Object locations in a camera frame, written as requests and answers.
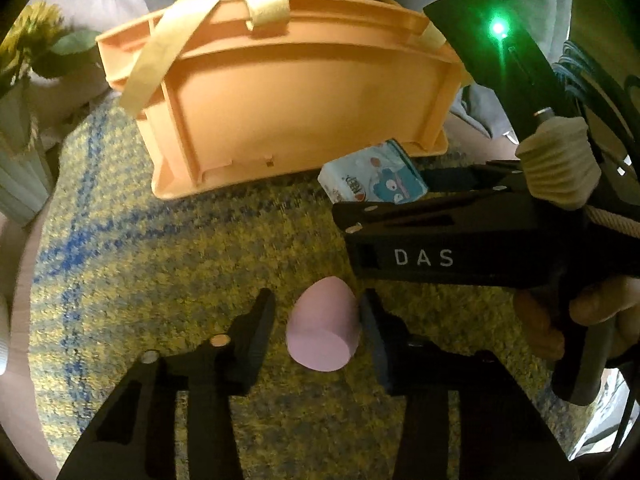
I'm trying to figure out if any green ribbed vase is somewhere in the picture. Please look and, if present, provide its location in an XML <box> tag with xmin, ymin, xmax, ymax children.
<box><xmin>0</xmin><ymin>77</ymin><xmax>56</xmax><ymax>228</ymax></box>

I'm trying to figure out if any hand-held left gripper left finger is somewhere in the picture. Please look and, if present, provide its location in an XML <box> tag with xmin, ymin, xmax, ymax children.
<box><xmin>57</xmin><ymin>287</ymin><xmax>277</xmax><ymax>480</ymax></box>

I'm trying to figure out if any blue tissue packet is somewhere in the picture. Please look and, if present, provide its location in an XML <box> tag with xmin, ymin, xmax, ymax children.
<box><xmin>318</xmin><ymin>139</ymin><xmax>431</xmax><ymax>206</ymax></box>

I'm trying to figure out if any orange plastic crate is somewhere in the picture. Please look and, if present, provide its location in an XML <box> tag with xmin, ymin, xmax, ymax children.
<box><xmin>95</xmin><ymin>0</ymin><xmax>473</xmax><ymax>202</ymax></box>

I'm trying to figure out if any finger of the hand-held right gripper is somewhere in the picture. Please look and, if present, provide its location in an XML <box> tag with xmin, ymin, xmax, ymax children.
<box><xmin>419</xmin><ymin>160</ymin><xmax>527</xmax><ymax>194</ymax></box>
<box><xmin>332</xmin><ymin>194</ymin><xmax>541</xmax><ymax>235</ymax></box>

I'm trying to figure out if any pink egg-shaped sponge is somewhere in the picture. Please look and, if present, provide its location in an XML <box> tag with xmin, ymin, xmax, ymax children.
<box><xmin>286</xmin><ymin>280</ymin><xmax>362</xmax><ymax>372</ymax></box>

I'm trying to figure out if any person's right hand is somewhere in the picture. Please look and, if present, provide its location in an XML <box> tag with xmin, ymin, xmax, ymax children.
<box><xmin>514</xmin><ymin>275</ymin><xmax>640</xmax><ymax>361</ymax></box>

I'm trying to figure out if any yellow blue plaid table runner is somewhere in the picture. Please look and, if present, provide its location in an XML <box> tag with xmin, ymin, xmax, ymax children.
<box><xmin>27</xmin><ymin>97</ymin><xmax>591</xmax><ymax>480</ymax></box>

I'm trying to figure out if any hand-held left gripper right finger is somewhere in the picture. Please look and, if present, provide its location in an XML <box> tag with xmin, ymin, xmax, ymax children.
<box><xmin>357</xmin><ymin>287</ymin><xmax>581</xmax><ymax>480</ymax></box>

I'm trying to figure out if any black cable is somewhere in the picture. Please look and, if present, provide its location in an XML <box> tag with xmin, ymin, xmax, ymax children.
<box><xmin>554</xmin><ymin>42</ymin><xmax>640</xmax><ymax>166</ymax></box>

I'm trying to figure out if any sunflower bouquet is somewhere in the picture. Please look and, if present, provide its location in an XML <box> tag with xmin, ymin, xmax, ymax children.
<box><xmin>0</xmin><ymin>2</ymin><xmax>103</xmax><ymax>141</ymax></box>

